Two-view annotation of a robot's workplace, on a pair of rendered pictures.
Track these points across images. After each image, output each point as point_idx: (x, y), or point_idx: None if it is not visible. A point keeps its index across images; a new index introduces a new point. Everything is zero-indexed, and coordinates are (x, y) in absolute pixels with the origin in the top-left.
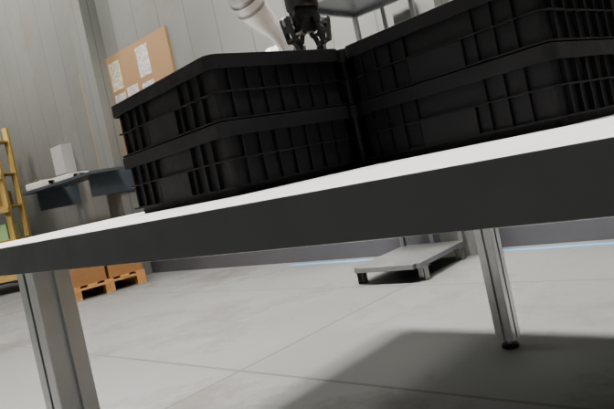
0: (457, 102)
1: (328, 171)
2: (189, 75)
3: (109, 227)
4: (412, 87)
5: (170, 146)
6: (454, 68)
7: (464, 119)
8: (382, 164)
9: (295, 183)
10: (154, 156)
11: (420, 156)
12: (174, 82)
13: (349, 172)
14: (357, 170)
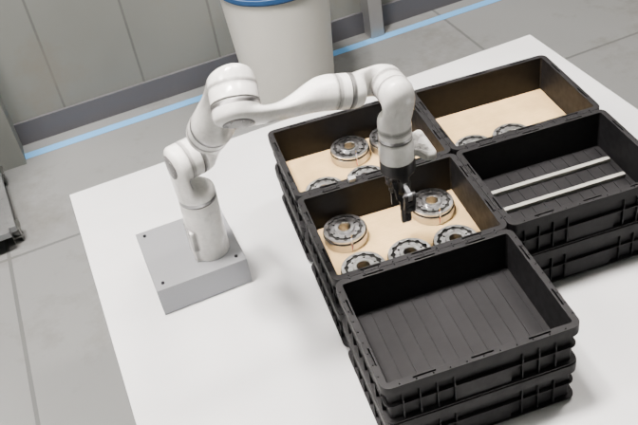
0: (595, 247)
1: None
2: (553, 341)
3: None
4: (570, 245)
5: (497, 394)
6: (604, 230)
7: (601, 256)
8: (609, 320)
9: (617, 372)
10: (464, 407)
11: (616, 302)
12: (527, 349)
13: (613, 340)
14: (612, 335)
